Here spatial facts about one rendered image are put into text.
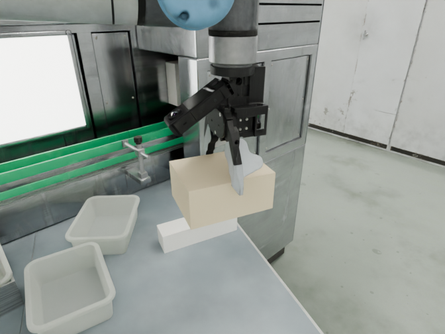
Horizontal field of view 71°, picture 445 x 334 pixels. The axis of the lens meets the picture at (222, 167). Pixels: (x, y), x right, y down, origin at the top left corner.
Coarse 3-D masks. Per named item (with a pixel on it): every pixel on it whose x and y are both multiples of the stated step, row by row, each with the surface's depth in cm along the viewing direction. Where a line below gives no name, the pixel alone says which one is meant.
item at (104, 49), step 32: (96, 32) 112; (128, 32) 119; (96, 64) 115; (128, 64) 123; (160, 64) 132; (96, 96) 118; (128, 96) 128; (160, 96) 137; (96, 128) 122; (128, 128) 133; (0, 160) 104
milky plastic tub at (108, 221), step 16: (96, 208) 104; (112, 208) 105; (128, 208) 105; (80, 224) 94; (96, 224) 102; (112, 224) 102; (128, 224) 90; (80, 240) 84; (96, 240) 85; (112, 240) 85; (128, 240) 93
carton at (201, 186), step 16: (176, 160) 59; (192, 160) 59; (208, 160) 59; (224, 160) 59; (176, 176) 55; (192, 176) 53; (208, 176) 53; (224, 176) 53; (256, 176) 53; (272, 176) 55; (176, 192) 58; (192, 192) 49; (208, 192) 50; (224, 192) 52; (256, 192) 55; (272, 192) 56; (192, 208) 50; (208, 208) 52; (224, 208) 53; (240, 208) 55; (256, 208) 56; (192, 224) 52; (208, 224) 53
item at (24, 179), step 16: (112, 144) 108; (144, 144) 117; (160, 144) 122; (48, 160) 96; (64, 160) 99; (80, 160) 102; (96, 160) 106; (112, 160) 110; (0, 176) 88; (16, 176) 91; (32, 176) 94; (48, 176) 97; (64, 176) 100; (0, 192) 89; (16, 192) 92
